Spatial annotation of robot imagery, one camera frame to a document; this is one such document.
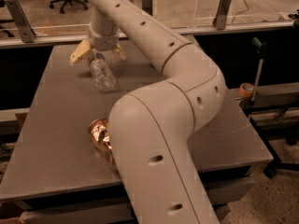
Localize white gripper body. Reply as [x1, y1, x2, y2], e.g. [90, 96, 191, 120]
[87, 24, 119, 51]

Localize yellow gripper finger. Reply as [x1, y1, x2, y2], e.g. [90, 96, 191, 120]
[69, 39, 93, 65]
[113, 45, 126, 61]

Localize clear plastic water bottle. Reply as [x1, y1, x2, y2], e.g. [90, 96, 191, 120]
[89, 52, 116, 91]

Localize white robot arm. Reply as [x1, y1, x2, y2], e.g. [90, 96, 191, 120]
[88, 0, 226, 224]

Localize crushed gold soda can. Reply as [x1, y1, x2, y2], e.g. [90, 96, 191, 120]
[88, 119, 117, 172]

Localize roll of tan tape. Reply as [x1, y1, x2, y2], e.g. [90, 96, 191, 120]
[239, 83, 254, 98]

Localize grey table drawer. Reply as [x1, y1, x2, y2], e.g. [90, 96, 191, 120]
[20, 175, 254, 224]

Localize left metal rail bracket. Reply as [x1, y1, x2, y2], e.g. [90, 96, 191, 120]
[5, 0, 36, 43]

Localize metal guard rail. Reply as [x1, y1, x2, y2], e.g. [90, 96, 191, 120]
[0, 21, 293, 49]

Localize right metal rail bracket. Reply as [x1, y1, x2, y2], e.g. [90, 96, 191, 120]
[213, 0, 232, 30]

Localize black floor cable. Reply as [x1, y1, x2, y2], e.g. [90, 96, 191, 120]
[230, 0, 250, 24]

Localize green handled pole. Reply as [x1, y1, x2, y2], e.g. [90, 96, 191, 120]
[250, 37, 267, 104]

